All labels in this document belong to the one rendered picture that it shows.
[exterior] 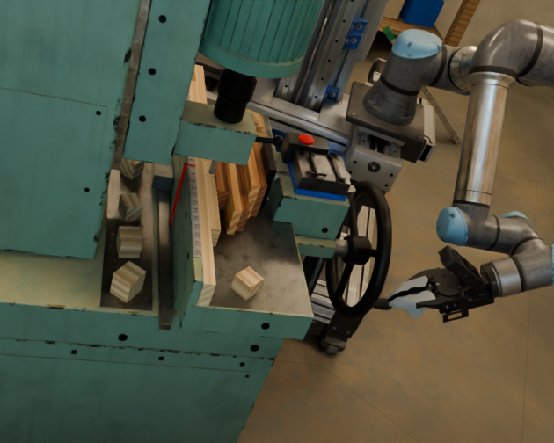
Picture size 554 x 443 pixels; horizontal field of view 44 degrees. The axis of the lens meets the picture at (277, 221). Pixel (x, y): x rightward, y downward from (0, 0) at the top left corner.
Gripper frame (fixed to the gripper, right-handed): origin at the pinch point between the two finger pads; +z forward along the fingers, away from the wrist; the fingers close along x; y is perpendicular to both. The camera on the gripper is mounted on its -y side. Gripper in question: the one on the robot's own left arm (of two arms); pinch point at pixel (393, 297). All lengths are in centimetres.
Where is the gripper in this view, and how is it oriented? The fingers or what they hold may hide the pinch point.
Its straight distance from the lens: 138.4
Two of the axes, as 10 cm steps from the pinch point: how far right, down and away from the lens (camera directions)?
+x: -1.3, -6.6, 7.4
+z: -9.7, 2.5, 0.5
